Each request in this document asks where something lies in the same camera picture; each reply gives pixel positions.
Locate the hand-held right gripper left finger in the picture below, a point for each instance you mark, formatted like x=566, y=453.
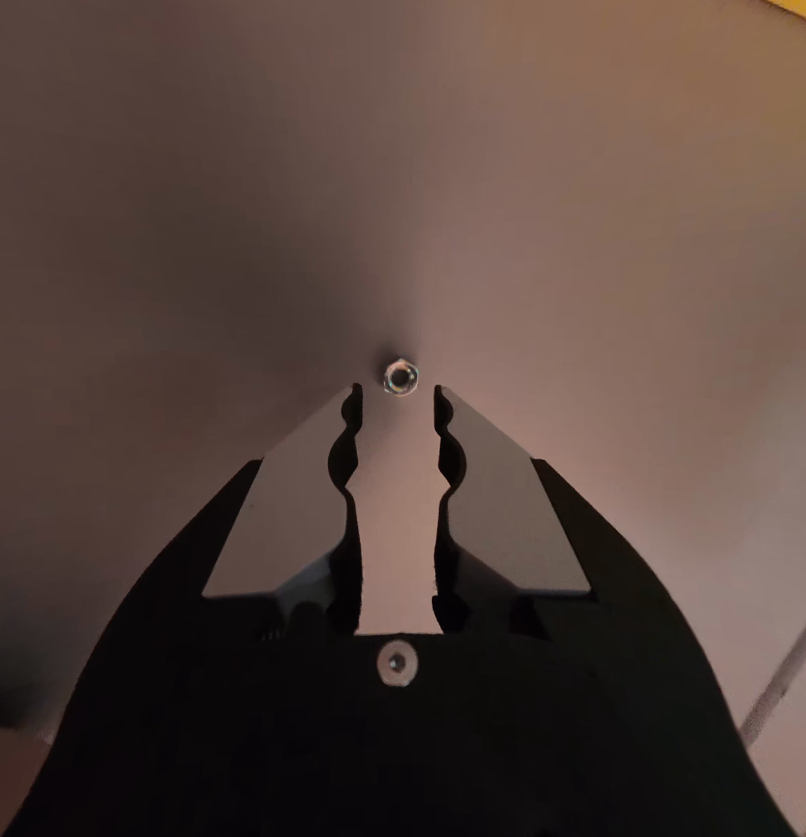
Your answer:
x=285, y=523

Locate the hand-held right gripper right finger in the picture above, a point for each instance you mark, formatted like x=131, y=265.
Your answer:
x=514, y=529

